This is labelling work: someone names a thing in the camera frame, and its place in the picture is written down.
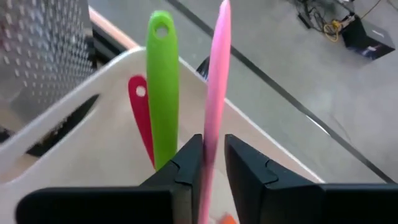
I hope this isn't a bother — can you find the pink silicone spatula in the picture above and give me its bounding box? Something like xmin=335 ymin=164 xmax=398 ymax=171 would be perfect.
xmin=197 ymin=0 xmax=233 ymax=224

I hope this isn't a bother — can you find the white plastic bin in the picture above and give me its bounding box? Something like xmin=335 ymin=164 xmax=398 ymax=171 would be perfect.
xmin=0 ymin=45 xmax=326 ymax=224

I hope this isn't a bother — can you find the black computer tower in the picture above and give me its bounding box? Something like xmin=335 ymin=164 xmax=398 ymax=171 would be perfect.
xmin=341 ymin=14 xmax=396 ymax=60

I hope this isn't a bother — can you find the orange silicone spatula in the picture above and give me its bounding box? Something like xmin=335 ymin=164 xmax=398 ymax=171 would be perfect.
xmin=219 ymin=213 xmax=239 ymax=224

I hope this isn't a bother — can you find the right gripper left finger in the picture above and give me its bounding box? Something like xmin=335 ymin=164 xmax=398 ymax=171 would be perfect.
xmin=139 ymin=133 xmax=205 ymax=224

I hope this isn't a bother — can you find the red silicone spatula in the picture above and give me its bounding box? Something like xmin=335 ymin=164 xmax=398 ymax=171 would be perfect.
xmin=127 ymin=74 xmax=156 ymax=169

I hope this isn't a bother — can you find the green silicone spatula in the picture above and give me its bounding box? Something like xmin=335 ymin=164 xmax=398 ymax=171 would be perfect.
xmin=146 ymin=9 xmax=180 ymax=171

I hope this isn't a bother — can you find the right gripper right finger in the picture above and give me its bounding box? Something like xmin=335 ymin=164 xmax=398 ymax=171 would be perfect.
xmin=224 ymin=134 xmax=326 ymax=224

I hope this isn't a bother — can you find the steel box grater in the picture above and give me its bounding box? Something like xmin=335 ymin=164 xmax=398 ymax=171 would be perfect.
xmin=0 ymin=0 xmax=97 ymax=131

